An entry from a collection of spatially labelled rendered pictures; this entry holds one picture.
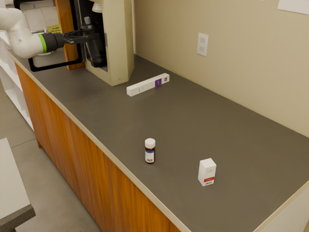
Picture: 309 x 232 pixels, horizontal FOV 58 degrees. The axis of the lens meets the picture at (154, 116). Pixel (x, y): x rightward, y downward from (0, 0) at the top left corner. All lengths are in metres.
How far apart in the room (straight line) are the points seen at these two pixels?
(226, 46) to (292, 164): 0.65
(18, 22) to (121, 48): 0.50
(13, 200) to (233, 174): 0.72
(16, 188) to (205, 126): 0.77
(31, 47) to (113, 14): 0.42
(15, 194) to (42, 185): 1.48
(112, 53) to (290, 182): 1.02
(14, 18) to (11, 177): 0.80
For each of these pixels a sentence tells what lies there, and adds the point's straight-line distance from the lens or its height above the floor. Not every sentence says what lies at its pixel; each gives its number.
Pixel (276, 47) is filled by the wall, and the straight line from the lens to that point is 1.32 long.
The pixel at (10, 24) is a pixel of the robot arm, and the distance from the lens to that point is 1.47.
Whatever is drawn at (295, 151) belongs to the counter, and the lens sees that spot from 1.23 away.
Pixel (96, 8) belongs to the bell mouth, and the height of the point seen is 1.33.
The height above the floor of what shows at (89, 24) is 1.26.
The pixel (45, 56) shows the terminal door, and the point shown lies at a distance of 1.74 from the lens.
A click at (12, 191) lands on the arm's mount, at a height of 1.02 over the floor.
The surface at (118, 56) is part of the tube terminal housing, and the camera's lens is 1.55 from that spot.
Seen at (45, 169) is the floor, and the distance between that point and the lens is 2.56.
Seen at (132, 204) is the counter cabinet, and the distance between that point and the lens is 1.22.
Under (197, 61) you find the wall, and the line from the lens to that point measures 1.62.
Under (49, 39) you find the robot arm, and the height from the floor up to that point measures 1.23.
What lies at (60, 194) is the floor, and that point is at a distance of 2.31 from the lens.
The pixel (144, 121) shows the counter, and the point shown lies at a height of 0.94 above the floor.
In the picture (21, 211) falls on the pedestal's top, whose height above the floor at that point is 0.94.
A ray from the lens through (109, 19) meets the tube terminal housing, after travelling 1.47.
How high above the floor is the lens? 1.64
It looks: 33 degrees down
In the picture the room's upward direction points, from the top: straight up
